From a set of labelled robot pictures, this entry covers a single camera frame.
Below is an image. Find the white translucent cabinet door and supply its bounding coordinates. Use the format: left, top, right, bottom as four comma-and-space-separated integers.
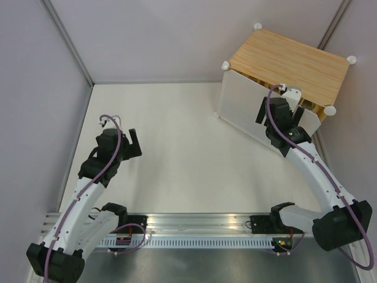
217, 71, 321, 153

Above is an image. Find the purple cable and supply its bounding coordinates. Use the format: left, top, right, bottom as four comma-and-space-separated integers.
267, 84, 375, 271
44, 114, 148, 282

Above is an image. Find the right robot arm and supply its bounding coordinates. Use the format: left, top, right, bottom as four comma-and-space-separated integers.
256, 97, 372, 251

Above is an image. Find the aluminium rail with cable duct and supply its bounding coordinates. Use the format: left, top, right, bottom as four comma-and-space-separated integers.
41, 212, 363, 251

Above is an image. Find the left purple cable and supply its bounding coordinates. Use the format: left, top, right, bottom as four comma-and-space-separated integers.
44, 114, 148, 282

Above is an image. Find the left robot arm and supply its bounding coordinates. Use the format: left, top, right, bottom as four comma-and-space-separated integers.
27, 129, 142, 282

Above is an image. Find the wooden shoe cabinet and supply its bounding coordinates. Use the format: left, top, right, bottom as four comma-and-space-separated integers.
213, 22, 359, 148

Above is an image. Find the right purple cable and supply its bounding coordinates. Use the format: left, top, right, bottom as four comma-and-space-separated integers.
267, 84, 375, 271

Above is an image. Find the white leather sneaker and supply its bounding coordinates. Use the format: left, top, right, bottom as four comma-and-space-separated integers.
299, 98, 321, 113

